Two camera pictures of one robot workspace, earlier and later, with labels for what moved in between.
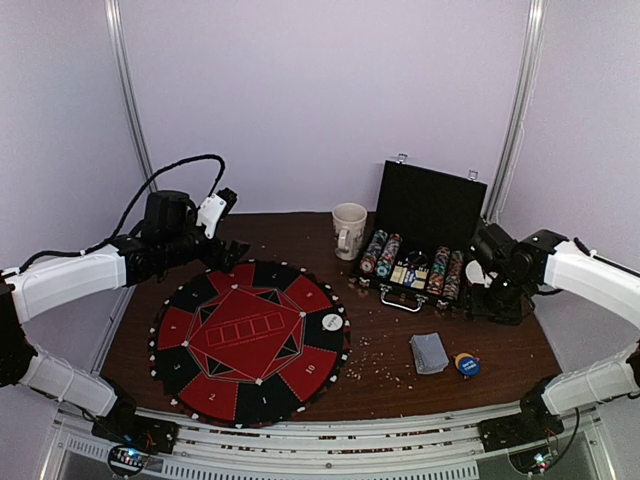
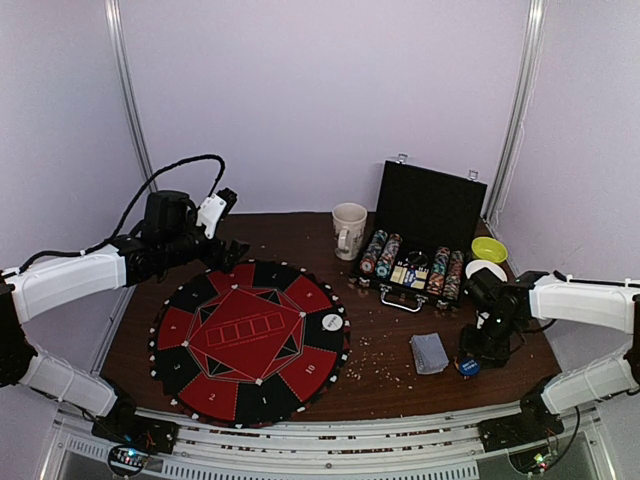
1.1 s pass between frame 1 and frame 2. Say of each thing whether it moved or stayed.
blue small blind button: stayed
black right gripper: moved
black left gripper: stayed
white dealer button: stayed
